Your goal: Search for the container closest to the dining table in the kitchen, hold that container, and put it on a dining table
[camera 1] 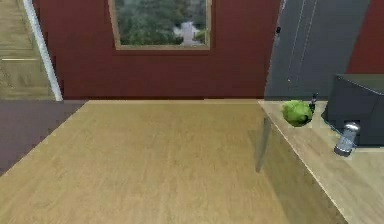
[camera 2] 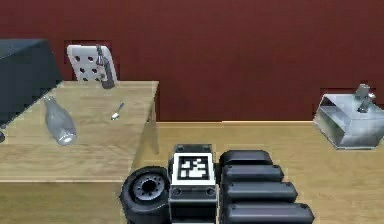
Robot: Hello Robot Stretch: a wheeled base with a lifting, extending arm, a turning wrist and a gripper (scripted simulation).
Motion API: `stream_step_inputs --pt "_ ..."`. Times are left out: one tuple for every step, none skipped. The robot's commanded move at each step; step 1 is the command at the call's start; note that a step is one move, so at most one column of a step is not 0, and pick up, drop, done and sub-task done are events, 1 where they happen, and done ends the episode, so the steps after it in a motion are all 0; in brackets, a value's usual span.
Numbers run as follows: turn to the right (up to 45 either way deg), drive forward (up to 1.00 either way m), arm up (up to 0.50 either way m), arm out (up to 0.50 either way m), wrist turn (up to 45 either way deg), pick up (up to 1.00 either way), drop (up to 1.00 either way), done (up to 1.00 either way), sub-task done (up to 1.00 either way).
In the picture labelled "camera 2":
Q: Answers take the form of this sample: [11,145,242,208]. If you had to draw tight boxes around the silver metal sink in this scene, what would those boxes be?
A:
[312,93,384,150]

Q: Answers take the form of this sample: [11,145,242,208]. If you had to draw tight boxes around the light wooden table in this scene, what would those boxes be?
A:
[0,80,160,224]

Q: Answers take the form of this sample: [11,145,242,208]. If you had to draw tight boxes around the small silver spoon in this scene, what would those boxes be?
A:
[110,102,125,121]

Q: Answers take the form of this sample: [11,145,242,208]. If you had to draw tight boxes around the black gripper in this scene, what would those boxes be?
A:
[119,165,172,224]

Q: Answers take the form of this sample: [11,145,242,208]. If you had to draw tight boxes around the silver sink tap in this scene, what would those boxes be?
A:
[354,83,377,114]

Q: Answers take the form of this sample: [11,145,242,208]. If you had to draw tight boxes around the clear glass bottle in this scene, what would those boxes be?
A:
[43,95,78,147]

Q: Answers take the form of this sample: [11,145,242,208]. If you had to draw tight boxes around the large black box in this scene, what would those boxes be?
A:
[0,38,64,127]

